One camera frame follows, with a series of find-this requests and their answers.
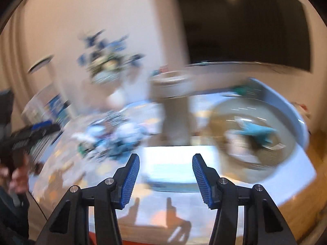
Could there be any pile of soft clothes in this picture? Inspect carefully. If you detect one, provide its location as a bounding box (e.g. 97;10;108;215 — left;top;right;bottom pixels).
72;111;150;160

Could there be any person's left hand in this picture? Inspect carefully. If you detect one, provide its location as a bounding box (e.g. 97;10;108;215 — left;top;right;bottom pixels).
1;150;44;195

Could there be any white tissue box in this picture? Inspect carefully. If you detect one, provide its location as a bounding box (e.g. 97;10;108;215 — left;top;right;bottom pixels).
140;145;220;193

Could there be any patterned pastel play mat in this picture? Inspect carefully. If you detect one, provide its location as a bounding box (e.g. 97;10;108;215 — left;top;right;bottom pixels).
28;91;318;243

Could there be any teal cloth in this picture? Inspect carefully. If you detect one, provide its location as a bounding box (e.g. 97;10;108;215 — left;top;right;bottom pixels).
236;118;277;145

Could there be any white ribbed vase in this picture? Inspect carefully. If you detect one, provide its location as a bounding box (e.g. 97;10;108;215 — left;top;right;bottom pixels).
106;88;127;111

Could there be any black wall television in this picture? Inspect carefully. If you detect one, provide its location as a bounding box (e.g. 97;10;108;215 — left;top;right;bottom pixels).
177;0;311;71

